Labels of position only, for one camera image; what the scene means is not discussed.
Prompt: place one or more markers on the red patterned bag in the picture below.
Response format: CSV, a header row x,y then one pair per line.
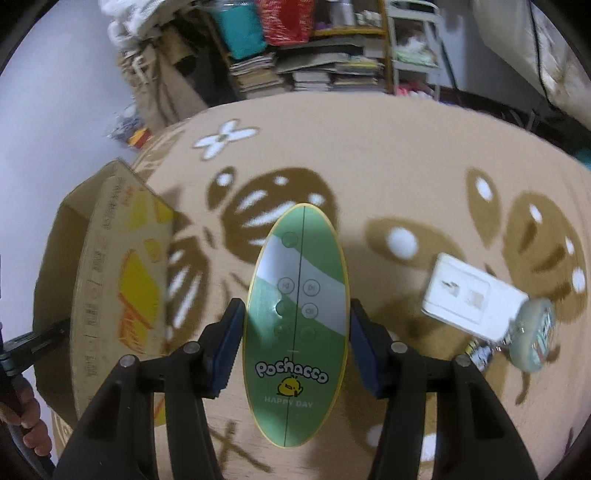
x,y
286,21

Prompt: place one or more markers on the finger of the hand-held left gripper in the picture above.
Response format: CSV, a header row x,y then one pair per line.
x,y
39,340

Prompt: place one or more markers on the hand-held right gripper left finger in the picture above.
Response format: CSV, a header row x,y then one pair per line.
x,y
229,341

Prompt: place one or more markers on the beige patterned rug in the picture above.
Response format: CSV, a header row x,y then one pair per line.
x,y
392,175

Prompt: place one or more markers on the teal bag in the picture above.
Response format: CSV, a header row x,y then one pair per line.
x,y
240,27

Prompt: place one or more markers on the white rolling cart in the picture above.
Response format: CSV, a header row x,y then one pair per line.
x,y
415,46

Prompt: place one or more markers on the white mattress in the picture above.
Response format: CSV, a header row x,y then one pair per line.
x,y
554,55

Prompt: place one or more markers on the black metal stand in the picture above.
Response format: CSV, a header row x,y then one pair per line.
x,y
535,122

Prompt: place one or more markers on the wooden bookshelf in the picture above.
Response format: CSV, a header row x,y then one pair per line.
x,y
387,55

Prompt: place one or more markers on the green oval case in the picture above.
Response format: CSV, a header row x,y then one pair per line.
x,y
295,277

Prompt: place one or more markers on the colourful packet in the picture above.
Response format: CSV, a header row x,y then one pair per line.
x,y
131,131

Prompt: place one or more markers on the cardboard box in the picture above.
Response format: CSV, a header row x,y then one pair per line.
x,y
106,277

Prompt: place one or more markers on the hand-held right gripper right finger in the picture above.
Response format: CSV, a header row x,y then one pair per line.
x,y
364,350

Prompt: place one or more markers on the white quilted bedding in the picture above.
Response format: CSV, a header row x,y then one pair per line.
x,y
134,21

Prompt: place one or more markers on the round green tin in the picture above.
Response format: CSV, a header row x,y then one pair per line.
x,y
535,334

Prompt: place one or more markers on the person's left hand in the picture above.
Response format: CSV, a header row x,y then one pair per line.
x,y
30,415

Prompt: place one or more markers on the flat leaning cardboard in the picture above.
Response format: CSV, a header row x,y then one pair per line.
x,y
171,87

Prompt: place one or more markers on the stack of books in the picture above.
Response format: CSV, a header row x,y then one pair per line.
x,y
314,74

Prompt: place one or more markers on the white carton with blue print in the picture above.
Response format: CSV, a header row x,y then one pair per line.
x,y
475,295

